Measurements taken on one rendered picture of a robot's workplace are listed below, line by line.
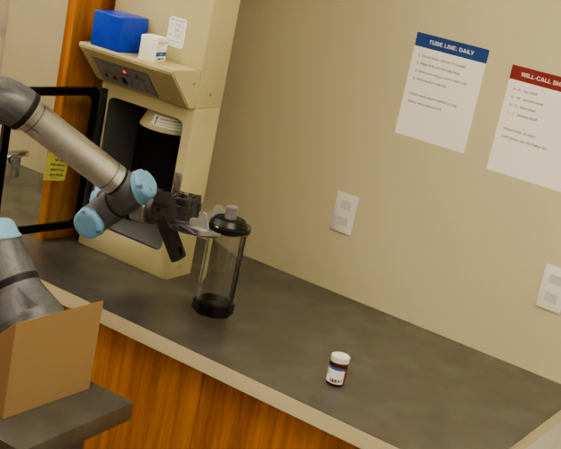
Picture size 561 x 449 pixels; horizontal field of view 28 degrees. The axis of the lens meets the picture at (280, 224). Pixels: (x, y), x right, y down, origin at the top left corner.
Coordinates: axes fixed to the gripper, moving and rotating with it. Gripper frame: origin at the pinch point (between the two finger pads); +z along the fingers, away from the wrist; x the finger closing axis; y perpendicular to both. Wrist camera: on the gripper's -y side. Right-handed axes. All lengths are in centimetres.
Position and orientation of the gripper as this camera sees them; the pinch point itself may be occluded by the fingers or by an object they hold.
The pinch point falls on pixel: (225, 233)
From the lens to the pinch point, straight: 268.5
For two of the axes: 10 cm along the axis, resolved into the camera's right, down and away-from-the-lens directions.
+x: 3.3, -1.9, 9.3
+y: 1.3, -9.6, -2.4
